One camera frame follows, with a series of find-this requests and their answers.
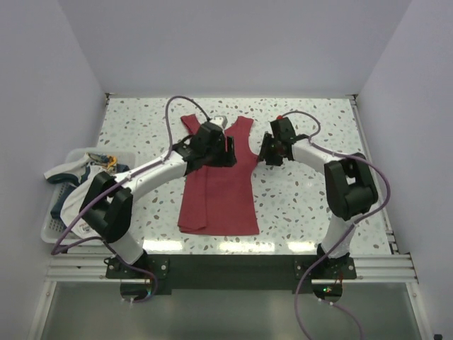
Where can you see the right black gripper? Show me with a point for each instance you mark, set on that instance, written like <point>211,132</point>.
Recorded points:
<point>264,154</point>

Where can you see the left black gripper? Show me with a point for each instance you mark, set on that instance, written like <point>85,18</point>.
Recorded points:
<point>227,158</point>

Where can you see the red tank top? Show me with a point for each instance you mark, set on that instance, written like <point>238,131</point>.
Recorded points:
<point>218,201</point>

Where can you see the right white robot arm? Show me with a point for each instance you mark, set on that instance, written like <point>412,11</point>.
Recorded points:
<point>350,187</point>

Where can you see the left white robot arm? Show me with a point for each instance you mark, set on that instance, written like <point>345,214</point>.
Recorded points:
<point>107,206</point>

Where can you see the white navy tank top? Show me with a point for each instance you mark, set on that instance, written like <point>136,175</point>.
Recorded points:
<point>70,168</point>

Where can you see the colourful printed garment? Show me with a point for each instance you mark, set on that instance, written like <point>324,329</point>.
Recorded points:
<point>108,162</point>

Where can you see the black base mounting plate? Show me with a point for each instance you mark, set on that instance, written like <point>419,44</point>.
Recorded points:
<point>163,273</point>

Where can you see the white plastic laundry basket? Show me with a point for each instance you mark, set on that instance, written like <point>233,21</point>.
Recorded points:
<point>52,229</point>

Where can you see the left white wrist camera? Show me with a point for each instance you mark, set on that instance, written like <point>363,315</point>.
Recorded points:
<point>220,120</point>

